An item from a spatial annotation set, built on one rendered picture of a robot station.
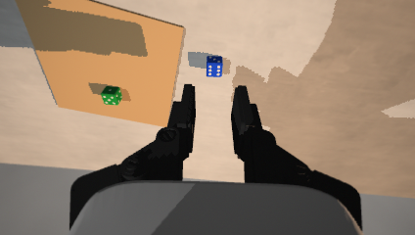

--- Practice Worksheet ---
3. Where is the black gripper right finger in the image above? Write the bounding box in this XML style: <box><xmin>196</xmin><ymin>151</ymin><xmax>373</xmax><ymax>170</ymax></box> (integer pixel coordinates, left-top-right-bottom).
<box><xmin>231</xmin><ymin>85</ymin><xmax>362</xmax><ymax>231</ymax></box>

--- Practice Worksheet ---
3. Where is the dark blue die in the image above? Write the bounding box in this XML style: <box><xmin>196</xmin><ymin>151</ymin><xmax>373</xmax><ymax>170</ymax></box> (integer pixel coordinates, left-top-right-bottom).
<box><xmin>207</xmin><ymin>56</ymin><xmax>223</xmax><ymax>77</ymax></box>

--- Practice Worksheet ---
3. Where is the green die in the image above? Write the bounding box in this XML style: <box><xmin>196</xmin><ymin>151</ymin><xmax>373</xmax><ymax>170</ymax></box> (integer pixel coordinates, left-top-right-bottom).
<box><xmin>101</xmin><ymin>86</ymin><xmax>122</xmax><ymax>105</ymax></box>

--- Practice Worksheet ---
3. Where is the tan flat mat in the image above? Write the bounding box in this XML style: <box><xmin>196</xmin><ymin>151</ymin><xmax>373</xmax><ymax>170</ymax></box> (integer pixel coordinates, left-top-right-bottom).
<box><xmin>15</xmin><ymin>0</ymin><xmax>184</xmax><ymax>127</ymax></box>

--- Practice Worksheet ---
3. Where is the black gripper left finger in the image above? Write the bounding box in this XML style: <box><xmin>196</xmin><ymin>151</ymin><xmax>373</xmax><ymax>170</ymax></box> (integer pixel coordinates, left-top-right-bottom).
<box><xmin>69</xmin><ymin>84</ymin><xmax>196</xmax><ymax>230</ymax></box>

